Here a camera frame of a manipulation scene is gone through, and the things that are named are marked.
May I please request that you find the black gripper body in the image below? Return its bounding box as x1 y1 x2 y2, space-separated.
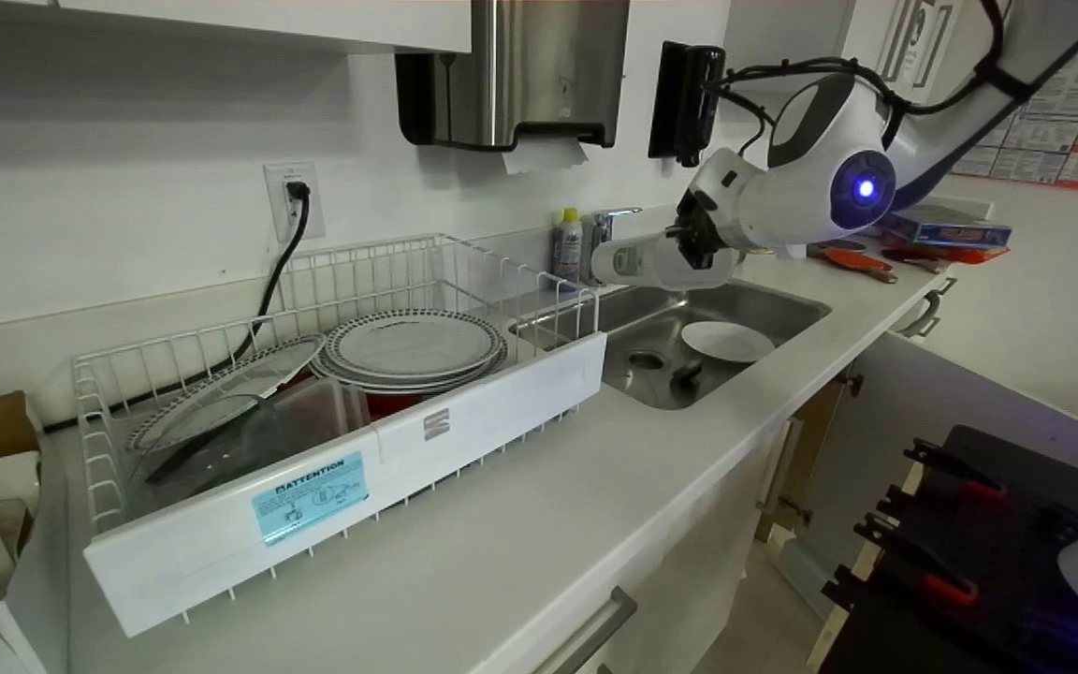
666 192 727 270

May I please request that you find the translucent plastic container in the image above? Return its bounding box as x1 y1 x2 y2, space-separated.
591 237 704 293

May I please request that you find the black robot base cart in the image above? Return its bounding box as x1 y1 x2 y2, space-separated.
821 421 1078 674

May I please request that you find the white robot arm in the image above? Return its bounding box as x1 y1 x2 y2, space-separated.
666 0 1078 270

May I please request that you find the white plate in sink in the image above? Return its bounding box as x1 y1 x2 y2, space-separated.
680 321 773 361

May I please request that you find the stainless steel sink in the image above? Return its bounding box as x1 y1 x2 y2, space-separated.
513 280 832 410

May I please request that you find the dish soap bottle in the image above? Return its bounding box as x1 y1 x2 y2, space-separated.
551 204 585 280

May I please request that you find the black sink stopper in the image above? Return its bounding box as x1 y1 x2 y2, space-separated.
670 361 704 401

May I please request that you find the steel paper towel dispenser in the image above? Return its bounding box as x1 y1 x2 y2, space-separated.
392 0 629 152

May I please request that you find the blue box on counter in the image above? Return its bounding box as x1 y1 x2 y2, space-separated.
877 209 1012 263

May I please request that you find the glass pot lid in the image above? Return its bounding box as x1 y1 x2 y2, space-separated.
130 341 317 454

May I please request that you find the orange handled tool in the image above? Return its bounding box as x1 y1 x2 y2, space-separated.
807 247 897 283

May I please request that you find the white wire dish rack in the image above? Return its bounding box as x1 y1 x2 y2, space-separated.
71 237 595 526

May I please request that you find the black power cord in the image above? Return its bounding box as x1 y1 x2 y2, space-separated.
204 180 313 379

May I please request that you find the white wall outlet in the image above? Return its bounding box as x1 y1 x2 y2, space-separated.
262 159 329 243

